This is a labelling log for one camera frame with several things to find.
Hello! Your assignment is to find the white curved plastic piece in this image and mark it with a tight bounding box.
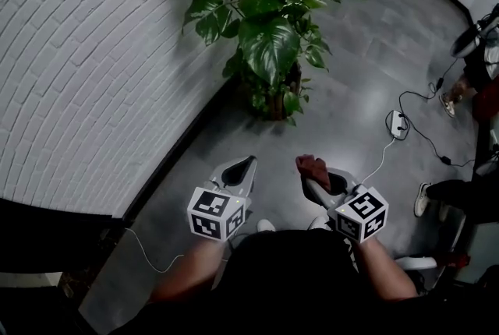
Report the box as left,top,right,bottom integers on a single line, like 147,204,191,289
394,255,437,272

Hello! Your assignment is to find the green potted plant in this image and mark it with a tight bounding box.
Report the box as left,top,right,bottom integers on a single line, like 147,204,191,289
165,0,366,127

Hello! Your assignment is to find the black cable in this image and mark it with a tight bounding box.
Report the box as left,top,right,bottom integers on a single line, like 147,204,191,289
398,52,469,120
399,125,476,168

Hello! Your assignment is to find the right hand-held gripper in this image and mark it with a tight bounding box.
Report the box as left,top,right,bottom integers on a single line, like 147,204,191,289
299,167,390,245

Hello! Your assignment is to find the white power cable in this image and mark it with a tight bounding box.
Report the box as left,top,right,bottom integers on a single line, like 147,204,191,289
360,136,397,186

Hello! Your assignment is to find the thin white cable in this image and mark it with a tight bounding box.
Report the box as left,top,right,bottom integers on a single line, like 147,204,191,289
123,227,185,274

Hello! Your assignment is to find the person's white right shoe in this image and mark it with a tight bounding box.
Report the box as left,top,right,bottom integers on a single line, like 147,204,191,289
310,215,332,231

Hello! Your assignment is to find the red fire extinguisher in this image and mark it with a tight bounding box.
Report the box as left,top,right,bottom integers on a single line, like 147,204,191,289
436,252,472,269

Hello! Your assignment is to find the person's right forearm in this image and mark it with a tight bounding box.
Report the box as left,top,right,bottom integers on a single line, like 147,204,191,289
356,235,419,302

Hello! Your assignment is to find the person's black clothing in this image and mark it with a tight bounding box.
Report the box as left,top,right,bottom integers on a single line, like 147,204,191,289
134,227,430,335

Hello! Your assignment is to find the person's left forearm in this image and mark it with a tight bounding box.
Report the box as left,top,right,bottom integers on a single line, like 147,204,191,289
150,238,227,305

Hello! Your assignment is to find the brown cloth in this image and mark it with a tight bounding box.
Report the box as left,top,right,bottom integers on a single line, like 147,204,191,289
295,154,332,194

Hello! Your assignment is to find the white power strip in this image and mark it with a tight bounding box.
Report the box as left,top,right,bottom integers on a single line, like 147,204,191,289
385,110,406,139

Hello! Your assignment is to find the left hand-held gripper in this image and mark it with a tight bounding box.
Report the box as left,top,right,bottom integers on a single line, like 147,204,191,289
186,155,259,242

